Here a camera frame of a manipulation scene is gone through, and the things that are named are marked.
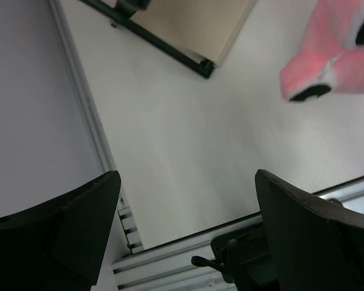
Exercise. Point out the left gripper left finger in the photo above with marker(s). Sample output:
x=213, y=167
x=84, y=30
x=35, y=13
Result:
x=60, y=244

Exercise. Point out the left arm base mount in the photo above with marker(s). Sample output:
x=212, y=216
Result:
x=243, y=258

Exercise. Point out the beige three-tier shelf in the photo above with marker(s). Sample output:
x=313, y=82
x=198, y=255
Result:
x=198, y=34

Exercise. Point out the pink striped plush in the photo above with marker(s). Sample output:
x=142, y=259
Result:
x=331, y=53

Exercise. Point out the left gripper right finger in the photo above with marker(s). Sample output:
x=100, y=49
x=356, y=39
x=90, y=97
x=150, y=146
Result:
x=315, y=244

